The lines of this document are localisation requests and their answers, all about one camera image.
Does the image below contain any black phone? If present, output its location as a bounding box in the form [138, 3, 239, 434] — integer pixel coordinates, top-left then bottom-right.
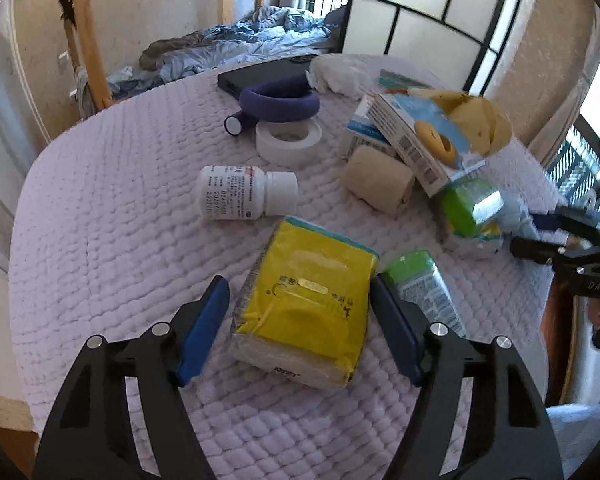
[217, 55, 326, 103]

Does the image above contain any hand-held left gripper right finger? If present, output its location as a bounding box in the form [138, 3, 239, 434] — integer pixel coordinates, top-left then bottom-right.
[370, 275, 563, 480]

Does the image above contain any lilac quilted table cover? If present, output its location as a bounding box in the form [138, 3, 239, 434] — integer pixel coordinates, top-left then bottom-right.
[7, 52, 576, 480]

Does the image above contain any yellow tissue pack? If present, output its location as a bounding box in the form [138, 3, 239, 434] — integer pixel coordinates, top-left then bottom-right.
[230, 216, 381, 391]

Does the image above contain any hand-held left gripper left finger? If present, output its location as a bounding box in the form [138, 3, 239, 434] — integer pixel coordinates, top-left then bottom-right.
[32, 275, 231, 480]

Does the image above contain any green plastic packet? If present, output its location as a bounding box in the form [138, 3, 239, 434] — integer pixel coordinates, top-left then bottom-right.
[437, 180, 536, 261]

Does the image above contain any bamboo frame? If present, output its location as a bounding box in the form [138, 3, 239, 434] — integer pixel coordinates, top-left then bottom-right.
[60, 0, 113, 111]

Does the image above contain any striped blue clothing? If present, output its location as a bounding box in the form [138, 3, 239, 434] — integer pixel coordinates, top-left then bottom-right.
[547, 402, 600, 480]

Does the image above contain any purple flexible loop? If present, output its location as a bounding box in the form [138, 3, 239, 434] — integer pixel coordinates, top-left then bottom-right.
[224, 72, 322, 137]

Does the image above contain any white door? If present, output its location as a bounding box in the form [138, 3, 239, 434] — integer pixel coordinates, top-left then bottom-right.
[0, 0, 51, 271]

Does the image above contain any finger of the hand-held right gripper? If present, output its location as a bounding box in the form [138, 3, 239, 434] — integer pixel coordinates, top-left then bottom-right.
[509, 236, 600, 267]
[530, 206, 600, 235]

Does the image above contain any white tape roll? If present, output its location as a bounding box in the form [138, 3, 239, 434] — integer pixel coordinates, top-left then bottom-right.
[255, 119, 323, 165]

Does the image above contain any green labelled carton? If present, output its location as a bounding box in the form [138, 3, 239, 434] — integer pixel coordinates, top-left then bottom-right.
[382, 249, 468, 338]

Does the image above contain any rumpled blue bedding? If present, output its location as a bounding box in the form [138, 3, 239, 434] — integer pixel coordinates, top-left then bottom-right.
[77, 5, 348, 116]

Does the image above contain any blue white carton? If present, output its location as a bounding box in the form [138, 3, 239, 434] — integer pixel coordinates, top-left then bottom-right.
[370, 91, 488, 198]

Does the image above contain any white pill bottle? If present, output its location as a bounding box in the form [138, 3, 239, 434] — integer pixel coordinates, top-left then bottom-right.
[198, 165, 299, 221]

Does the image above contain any beige curtain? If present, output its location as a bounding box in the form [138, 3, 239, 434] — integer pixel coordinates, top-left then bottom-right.
[527, 75, 600, 161]

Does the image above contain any small white blue box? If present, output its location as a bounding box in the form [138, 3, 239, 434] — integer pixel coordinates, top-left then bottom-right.
[342, 95, 398, 161]

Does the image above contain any balcony railing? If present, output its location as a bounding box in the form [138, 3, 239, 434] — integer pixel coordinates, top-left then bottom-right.
[545, 115, 600, 211]

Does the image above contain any crumpled white tissue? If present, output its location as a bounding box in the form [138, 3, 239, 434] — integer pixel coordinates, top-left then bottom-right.
[306, 55, 376, 96]

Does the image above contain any black framed folding screen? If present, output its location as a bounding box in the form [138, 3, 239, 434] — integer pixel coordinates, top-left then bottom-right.
[340, 0, 528, 96]

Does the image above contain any teal flat packet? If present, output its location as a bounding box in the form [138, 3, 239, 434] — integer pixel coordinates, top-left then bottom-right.
[375, 70, 431, 93]

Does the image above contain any beige bandage roll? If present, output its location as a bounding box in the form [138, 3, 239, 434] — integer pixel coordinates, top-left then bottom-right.
[341, 146, 415, 213]

